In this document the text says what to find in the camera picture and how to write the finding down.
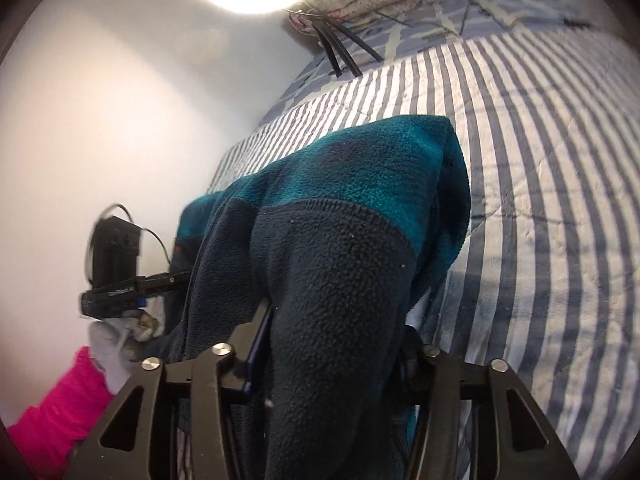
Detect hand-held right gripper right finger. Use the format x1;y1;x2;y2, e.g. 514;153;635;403
399;326;581;480

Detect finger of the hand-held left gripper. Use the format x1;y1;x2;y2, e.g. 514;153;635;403
135;271;193;295

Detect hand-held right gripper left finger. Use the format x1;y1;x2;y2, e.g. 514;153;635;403
70;300;275;480

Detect teal plaid fleece jacket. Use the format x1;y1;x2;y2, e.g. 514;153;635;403
170;115;472;480

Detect person's left forearm pink sleeve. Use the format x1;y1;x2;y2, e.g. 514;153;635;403
5;346;116;480

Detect person's left hand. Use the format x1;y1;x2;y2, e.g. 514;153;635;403
89;309;168;393

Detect blue white striped blanket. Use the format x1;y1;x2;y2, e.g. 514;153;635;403
172;25;640;480

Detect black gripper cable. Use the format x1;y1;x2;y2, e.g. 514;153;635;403
97;202;173;275

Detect black cables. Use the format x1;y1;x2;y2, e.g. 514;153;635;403
285;6;383;80

